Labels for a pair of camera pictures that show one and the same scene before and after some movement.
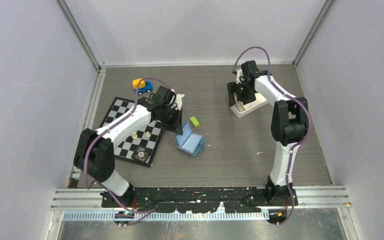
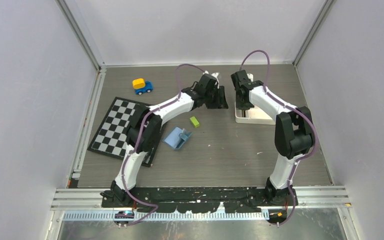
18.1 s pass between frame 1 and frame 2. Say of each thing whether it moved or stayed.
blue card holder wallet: moved
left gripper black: moved
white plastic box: moved
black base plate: stayed
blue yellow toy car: stayed
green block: stayed
